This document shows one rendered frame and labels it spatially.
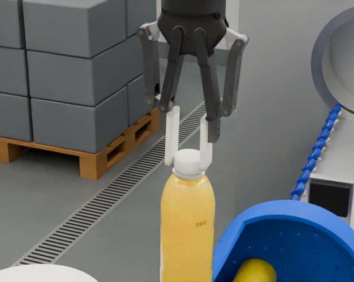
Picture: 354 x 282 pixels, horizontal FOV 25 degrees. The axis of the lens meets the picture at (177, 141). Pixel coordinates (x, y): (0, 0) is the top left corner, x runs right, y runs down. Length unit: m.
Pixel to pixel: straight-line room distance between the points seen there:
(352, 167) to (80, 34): 2.09
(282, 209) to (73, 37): 2.83
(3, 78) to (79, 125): 0.49
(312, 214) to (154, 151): 3.30
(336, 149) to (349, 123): 0.22
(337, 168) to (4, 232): 2.02
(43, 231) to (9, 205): 0.34
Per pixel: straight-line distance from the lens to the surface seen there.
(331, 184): 1.86
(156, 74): 1.00
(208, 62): 0.95
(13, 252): 3.74
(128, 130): 4.59
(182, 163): 1.01
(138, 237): 3.79
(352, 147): 2.45
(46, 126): 4.38
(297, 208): 1.40
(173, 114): 1.00
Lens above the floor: 1.88
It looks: 23 degrees down
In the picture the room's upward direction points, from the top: straight up
